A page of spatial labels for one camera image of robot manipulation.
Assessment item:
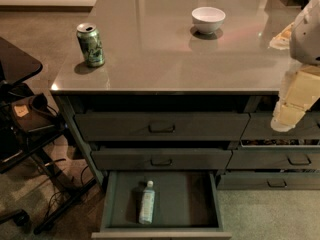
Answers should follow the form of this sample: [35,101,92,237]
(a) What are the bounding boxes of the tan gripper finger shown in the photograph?
[270,65,320,132]
[269,23,294,50]

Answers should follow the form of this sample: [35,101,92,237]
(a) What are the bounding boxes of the blue plastic water bottle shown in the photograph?
[139,181,155,225]

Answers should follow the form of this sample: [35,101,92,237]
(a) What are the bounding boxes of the top right drawer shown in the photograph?
[240,111,320,142]

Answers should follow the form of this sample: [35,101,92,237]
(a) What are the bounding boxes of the middle right drawer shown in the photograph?
[227,146,320,170]

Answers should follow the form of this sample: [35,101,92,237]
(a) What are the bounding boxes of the bottom right drawer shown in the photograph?
[217,172,320,190]

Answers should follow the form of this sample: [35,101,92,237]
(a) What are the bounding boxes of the grey drawer cabinet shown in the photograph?
[49,0,320,240]

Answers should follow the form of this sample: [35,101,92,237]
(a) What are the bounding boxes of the open bottom left drawer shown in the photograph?
[91,171,232,240]

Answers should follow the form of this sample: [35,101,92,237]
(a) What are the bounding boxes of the middle left drawer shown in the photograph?
[91,148,232,170]

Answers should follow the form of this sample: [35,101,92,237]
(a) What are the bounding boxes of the top left drawer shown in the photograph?
[74,112,249,141]

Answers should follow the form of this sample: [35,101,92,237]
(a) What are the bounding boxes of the white ceramic bowl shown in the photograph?
[191,7,226,34]

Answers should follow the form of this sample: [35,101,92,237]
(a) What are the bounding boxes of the green soda can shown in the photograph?
[76,23,105,67]

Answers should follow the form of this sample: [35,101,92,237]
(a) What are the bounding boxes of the brown bag with tag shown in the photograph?
[11,93,57,132]

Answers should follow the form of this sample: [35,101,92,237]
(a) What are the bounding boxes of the black side table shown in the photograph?
[0,37,43,85]

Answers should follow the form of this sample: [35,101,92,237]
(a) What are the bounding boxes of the black cart frame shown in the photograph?
[1,81,96,235]

